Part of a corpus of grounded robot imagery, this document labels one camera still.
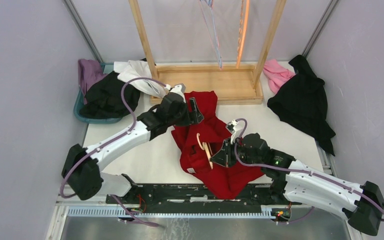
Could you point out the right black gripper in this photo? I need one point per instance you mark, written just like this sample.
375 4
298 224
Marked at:
223 157

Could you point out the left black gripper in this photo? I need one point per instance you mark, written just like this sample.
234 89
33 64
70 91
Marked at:
195 117

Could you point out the wooden hanger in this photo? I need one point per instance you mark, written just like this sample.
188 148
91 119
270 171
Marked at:
206 148

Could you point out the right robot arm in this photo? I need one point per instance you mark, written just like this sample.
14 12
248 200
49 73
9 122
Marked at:
361 205

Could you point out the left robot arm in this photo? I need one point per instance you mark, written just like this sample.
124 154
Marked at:
83 166

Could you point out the wooden clothes rack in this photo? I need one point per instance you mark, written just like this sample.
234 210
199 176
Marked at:
233 86

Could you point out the pink garment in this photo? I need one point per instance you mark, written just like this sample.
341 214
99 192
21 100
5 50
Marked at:
276 74

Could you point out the black garment in basket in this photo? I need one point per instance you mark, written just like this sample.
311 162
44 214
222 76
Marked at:
104 98

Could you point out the black garment on right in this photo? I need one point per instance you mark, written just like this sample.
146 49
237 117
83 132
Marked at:
302 103

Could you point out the teal laundry basket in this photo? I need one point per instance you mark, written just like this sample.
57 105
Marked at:
79 103

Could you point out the purple garment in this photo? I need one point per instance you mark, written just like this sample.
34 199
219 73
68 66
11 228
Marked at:
90 72

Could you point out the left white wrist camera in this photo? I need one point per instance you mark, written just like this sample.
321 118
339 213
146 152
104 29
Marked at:
178 89

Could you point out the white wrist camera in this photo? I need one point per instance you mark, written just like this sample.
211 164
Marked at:
236 130
178 89

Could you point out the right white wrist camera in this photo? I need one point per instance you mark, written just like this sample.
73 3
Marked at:
236 130

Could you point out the aluminium frame rail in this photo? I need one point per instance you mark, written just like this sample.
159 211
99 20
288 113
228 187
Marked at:
122 189

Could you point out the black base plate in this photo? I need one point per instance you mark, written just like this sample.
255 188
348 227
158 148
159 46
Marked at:
198 199

